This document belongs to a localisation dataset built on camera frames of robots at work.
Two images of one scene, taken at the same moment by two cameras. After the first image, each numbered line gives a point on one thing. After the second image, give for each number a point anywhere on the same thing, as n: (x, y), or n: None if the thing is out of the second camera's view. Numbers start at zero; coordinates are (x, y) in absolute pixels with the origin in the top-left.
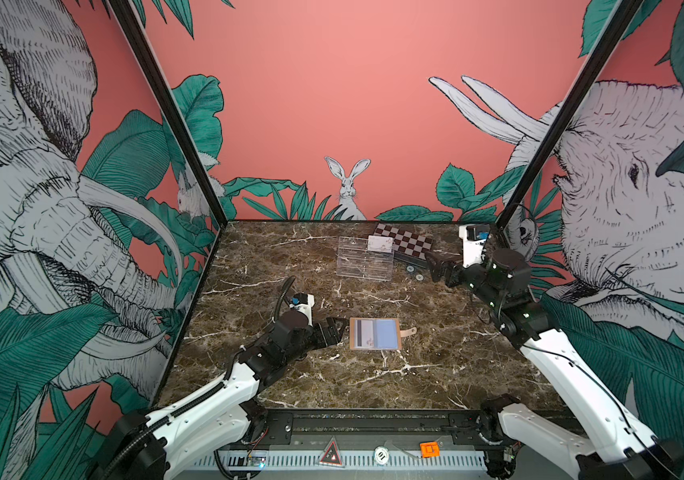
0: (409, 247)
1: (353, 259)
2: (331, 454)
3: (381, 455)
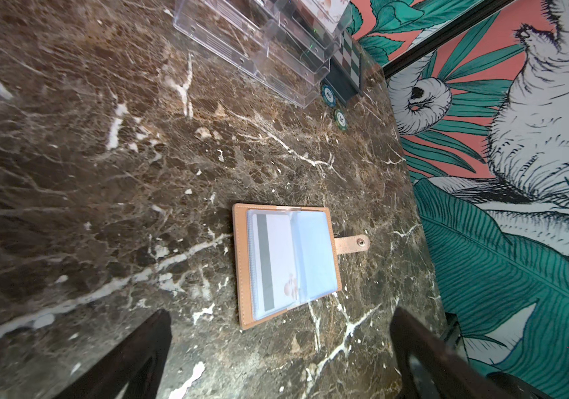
0: (344, 72)
1: (289, 43)
2: None
3: None
